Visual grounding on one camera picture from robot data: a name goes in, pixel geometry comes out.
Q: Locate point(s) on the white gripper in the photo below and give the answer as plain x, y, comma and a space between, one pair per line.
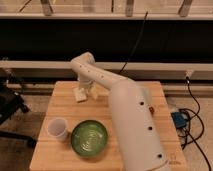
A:
86, 84

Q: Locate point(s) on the white sponge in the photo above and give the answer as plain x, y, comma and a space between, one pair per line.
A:
79, 97

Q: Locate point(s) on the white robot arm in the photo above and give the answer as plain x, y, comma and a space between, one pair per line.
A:
139, 142

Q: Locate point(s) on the green ceramic bowl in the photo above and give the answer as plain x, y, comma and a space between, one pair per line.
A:
89, 138

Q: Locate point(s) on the translucent plastic cup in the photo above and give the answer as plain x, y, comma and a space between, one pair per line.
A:
58, 129

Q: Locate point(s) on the black office chair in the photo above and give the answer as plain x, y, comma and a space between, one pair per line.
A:
10, 102

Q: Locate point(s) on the blue power adapter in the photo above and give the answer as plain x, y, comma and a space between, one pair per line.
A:
178, 120

